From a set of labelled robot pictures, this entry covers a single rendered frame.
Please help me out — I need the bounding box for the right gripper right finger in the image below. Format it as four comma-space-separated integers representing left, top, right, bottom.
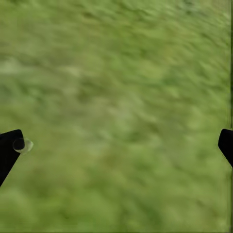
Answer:
218, 129, 233, 167

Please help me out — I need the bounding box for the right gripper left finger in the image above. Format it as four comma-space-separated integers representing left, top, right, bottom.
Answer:
0, 129, 33, 187

